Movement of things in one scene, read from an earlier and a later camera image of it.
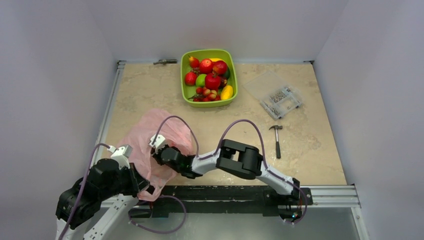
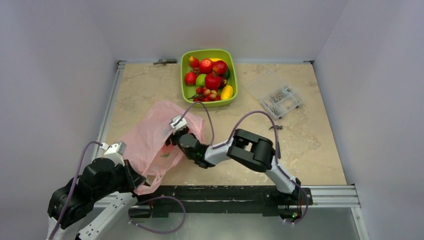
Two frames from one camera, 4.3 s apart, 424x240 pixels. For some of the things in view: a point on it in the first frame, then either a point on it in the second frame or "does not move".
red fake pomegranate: (219, 67) does not move
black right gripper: (157, 156) -> (175, 136)
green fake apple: (200, 80) does not move
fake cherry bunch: (204, 94) does not move
